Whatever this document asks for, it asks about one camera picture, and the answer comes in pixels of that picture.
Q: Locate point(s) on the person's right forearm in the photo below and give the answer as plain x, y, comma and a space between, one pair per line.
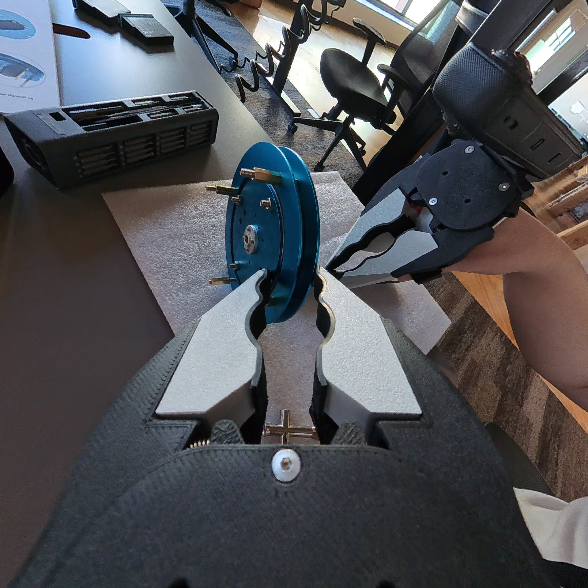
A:
542, 285

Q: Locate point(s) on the silver cross wrench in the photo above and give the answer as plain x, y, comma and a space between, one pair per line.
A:
285, 429

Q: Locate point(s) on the printed instruction sheet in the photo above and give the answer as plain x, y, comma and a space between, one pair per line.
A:
27, 92

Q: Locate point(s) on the black flat box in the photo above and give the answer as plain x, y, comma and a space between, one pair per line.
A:
105, 9
147, 30

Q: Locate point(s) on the white foam sheet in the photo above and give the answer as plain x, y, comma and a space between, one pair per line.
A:
174, 239

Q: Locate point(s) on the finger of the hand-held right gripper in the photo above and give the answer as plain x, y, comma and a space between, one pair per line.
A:
376, 216
413, 248

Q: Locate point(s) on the dark grey case sleeve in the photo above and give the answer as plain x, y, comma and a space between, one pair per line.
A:
4, 172

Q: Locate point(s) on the black screwdriver bit case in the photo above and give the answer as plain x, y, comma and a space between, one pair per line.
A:
46, 138

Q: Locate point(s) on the grey desk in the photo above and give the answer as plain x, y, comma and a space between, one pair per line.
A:
69, 275

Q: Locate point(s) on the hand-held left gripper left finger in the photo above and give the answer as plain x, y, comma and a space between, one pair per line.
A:
211, 367

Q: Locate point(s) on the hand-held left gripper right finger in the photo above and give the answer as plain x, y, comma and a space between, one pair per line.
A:
367, 367

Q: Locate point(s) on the blue metal turntable disc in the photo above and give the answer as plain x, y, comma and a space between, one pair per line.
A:
301, 220

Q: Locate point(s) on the black office chair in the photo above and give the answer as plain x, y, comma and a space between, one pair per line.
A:
353, 82

